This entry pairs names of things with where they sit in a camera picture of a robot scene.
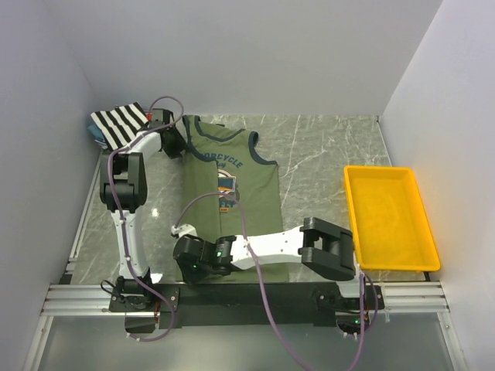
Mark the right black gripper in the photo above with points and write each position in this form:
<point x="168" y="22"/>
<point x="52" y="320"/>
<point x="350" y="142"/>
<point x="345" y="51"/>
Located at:
<point x="189" y="275"/>

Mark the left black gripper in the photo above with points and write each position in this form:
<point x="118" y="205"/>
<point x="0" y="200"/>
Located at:
<point x="181" y="144"/>

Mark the olive green tank top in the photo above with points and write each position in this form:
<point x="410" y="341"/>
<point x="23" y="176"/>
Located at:
<point x="228" y="188"/>

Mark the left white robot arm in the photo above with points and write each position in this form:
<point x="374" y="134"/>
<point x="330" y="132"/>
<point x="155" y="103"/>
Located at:
<point x="124" y="192"/>

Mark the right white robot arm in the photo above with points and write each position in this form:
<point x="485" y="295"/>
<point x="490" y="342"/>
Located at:
<point x="323" y="247"/>

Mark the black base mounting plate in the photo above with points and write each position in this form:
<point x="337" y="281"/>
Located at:
<point x="316" y="303"/>

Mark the black white striped folded top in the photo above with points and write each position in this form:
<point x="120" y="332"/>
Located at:
<point x="121" y="125"/>

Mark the teal folded top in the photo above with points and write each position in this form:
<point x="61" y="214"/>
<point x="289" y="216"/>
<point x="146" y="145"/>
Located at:
<point x="96" y="132"/>

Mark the yellow plastic tray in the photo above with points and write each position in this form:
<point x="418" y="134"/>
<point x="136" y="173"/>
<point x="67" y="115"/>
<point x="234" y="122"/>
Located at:
<point x="390" y="226"/>

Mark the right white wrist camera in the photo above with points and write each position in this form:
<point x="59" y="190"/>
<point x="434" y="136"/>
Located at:
<point x="183" y="230"/>

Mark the aluminium frame rail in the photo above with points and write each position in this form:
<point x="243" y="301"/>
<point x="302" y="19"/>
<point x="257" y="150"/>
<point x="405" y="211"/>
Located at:
<point x="399" y="297"/>

